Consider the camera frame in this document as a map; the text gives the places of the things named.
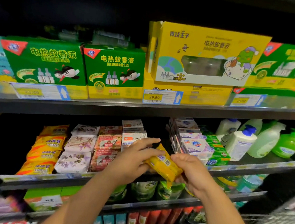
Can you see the person's left hand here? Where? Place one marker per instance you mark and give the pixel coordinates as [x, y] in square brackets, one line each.
[131, 163]

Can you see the person's right hand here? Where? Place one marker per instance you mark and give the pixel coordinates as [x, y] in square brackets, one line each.
[196, 175]

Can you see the stack of white orange soap boxes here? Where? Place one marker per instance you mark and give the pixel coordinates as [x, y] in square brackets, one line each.
[133, 135]

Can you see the stack of pink soap boxes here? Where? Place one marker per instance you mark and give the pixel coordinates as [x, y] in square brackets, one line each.
[103, 158]

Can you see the stack of green soap boxes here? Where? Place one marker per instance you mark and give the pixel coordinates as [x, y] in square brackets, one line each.
[218, 154]

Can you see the stack of white purple soap boxes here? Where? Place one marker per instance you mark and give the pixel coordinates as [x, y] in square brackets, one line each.
[196, 145]

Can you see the yellow soap packet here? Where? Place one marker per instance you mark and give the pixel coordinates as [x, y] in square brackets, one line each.
[54, 130]
[43, 156]
[48, 142]
[36, 169]
[164, 163]

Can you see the white hand sanitizer bottle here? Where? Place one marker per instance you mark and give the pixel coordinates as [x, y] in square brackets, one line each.
[239, 144]
[226, 128]

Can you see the stack of floral soap boxes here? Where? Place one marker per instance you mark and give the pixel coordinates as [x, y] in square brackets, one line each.
[75, 161]

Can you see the pale green hand sanitizer bottle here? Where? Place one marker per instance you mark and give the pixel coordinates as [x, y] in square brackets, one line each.
[251, 125]

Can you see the bright green hand sanitizer bottle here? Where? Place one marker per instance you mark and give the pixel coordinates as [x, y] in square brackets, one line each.
[286, 144]

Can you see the person's left forearm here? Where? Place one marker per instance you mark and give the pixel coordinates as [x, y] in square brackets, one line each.
[84, 205]

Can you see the person's right forearm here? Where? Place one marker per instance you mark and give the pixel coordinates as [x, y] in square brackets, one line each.
[228, 221]

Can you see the row of red tubes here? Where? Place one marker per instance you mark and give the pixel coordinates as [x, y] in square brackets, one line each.
[154, 218]

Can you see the row of blue white tubes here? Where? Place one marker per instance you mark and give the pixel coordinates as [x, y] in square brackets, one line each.
[108, 223]

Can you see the green white carton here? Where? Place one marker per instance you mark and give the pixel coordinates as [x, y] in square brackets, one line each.
[71, 190]
[42, 200]

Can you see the white blue price tag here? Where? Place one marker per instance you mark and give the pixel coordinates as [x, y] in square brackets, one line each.
[39, 91]
[161, 97]
[246, 100]

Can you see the flat yellow box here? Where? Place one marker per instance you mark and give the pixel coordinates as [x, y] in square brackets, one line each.
[210, 95]

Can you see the green box mosquito print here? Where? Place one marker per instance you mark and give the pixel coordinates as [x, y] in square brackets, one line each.
[115, 65]
[45, 56]

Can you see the row of dark green packs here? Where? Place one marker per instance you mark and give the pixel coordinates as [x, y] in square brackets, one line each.
[102, 37]

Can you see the red white packet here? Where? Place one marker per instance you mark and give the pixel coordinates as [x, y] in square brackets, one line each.
[16, 222]

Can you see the large yellow box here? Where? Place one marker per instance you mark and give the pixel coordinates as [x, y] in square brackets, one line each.
[204, 43]

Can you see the green yellow cartoon box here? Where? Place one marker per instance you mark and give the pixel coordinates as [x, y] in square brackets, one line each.
[283, 65]

